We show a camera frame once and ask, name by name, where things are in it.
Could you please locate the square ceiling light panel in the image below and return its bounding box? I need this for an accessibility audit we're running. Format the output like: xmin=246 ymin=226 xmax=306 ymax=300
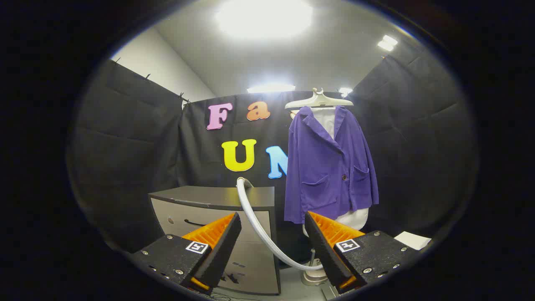
xmin=377 ymin=35 xmax=399 ymax=52

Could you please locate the white flat board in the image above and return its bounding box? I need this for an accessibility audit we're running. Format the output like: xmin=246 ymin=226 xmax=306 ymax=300
xmin=394 ymin=231 xmax=432 ymax=251

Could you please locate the garment steamer grey hose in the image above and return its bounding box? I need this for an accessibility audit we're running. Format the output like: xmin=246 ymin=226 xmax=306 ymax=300
xmin=236 ymin=177 xmax=324 ymax=271

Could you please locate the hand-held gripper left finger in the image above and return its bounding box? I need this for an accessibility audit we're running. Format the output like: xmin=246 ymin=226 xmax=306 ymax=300
xmin=130 ymin=212 xmax=242 ymax=295

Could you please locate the white clothes hanger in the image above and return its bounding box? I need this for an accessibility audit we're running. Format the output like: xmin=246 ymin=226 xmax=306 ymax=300
xmin=285 ymin=87 xmax=354 ymax=111

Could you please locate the long ceiling light strip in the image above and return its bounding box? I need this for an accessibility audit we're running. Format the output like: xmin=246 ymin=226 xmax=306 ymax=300
xmin=247 ymin=83 xmax=296 ymax=94

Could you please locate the grey drawer cabinet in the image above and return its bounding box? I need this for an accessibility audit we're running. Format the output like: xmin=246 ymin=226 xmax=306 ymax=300
xmin=148 ymin=186 xmax=281 ymax=295

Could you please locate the white torso form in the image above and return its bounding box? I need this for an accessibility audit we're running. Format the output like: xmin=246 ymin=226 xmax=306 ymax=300
xmin=302 ymin=107 xmax=369 ymax=237

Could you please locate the purple corduroy jacket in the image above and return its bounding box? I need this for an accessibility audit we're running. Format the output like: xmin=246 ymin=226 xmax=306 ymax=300
xmin=284 ymin=105 xmax=380 ymax=224

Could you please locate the large round ceiling light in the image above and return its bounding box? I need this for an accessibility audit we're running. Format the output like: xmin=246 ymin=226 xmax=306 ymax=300
xmin=214 ymin=0 xmax=314 ymax=40

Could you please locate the metal stand base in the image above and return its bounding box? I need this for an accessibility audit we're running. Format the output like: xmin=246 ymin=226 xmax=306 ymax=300
xmin=301 ymin=247 xmax=331 ymax=287

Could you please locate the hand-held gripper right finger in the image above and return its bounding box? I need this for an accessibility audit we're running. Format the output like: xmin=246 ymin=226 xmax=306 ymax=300
xmin=304 ymin=211 xmax=420 ymax=295

